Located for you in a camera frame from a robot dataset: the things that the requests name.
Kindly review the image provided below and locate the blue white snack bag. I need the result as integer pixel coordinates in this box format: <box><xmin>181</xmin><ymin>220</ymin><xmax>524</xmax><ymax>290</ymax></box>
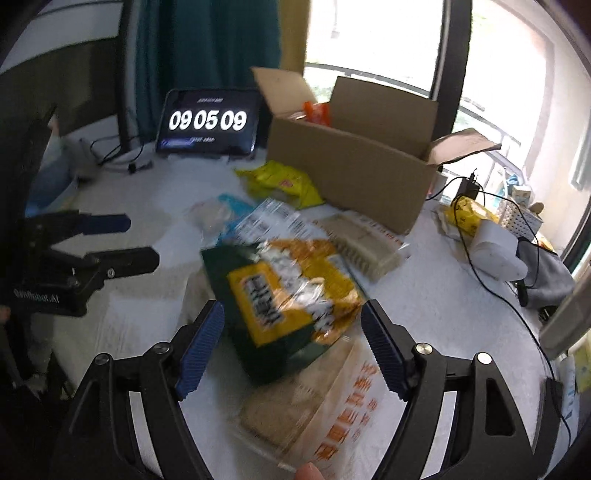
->
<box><xmin>217</xmin><ymin>198</ymin><xmax>329</xmax><ymax>245</ymax></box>

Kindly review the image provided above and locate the green yellow noodle bag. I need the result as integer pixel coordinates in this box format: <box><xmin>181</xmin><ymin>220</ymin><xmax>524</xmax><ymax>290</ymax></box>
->
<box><xmin>201</xmin><ymin>239</ymin><xmax>365</xmax><ymax>385</ymax></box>

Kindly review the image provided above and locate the toast bread bag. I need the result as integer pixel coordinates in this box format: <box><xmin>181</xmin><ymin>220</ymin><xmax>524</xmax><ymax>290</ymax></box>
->
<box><xmin>315</xmin><ymin>210</ymin><xmax>412</xmax><ymax>282</ymax></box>
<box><xmin>231</xmin><ymin>334</ymin><xmax>404</xmax><ymax>479</ymax></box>

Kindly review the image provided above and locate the orange snack bag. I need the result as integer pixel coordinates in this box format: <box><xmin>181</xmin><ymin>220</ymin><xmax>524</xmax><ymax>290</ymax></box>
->
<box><xmin>304</xmin><ymin>101</ymin><xmax>332</xmax><ymax>127</ymax></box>

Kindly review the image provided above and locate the operator thumb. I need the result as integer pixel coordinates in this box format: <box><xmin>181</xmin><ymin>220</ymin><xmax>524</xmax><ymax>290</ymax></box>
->
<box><xmin>294</xmin><ymin>462</ymin><xmax>325</xmax><ymax>480</ymax></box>

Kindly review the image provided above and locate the light blue snack pack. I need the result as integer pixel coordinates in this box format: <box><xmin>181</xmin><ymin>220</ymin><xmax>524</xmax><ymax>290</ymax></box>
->
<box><xmin>185</xmin><ymin>194</ymin><xmax>254</xmax><ymax>242</ymax></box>

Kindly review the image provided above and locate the steel travel mug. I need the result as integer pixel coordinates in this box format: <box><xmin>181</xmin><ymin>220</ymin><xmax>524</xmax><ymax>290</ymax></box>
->
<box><xmin>539</xmin><ymin>270</ymin><xmax>591</xmax><ymax>360</ymax></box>

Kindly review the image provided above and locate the black tablet clock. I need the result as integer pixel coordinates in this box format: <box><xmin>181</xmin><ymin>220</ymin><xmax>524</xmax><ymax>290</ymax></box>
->
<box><xmin>155</xmin><ymin>88</ymin><xmax>262</xmax><ymax>157</ymax></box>

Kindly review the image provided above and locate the grey cloth pouch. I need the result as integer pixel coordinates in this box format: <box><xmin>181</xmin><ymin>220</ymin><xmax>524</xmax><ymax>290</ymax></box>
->
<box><xmin>517</xmin><ymin>237</ymin><xmax>575</xmax><ymax>310</ymax></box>

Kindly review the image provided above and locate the yellow snack bag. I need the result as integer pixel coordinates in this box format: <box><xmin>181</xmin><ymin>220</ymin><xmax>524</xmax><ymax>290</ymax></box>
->
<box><xmin>235</xmin><ymin>160</ymin><xmax>325</xmax><ymax>210</ymax></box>

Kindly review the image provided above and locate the white charger box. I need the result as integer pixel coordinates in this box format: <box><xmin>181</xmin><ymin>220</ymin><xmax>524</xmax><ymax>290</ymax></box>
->
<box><xmin>469</xmin><ymin>220</ymin><xmax>528</xmax><ymax>282</ymax></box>

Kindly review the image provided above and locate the teal curtain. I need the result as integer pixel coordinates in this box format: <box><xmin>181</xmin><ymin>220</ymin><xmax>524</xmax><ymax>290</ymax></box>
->
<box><xmin>135</xmin><ymin>1</ymin><xmax>281</xmax><ymax>142</ymax></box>

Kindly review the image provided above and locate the white mesh basket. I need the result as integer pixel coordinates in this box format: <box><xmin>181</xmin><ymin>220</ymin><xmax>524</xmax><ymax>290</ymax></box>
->
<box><xmin>499</xmin><ymin>200</ymin><xmax>543</xmax><ymax>242</ymax></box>

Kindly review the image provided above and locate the yellow wet wipes pack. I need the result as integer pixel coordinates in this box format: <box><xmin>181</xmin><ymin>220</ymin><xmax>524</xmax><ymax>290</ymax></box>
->
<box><xmin>443</xmin><ymin>196</ymin><xmax>499</xmax><ymax>237</ymax></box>

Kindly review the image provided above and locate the brown cardboard box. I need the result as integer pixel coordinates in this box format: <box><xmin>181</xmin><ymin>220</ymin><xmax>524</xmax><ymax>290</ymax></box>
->
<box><xmin>252</xmin><ymin>67</ymin><xmax>501</xmax><ymax>234</ymax></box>

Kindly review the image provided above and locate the yellow curtain left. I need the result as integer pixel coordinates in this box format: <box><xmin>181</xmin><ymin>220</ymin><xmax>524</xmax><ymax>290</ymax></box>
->
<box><xmin>279</xmin><ymin>0</ymin><xmax>311</xmax><ymax>74</ymax></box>

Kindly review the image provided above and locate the black cable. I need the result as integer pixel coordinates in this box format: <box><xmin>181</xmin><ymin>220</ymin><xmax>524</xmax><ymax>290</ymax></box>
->
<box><xmin>424</xmin><ymin>168</ymin><xmax>574</xmax><ymax>439</ymax></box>

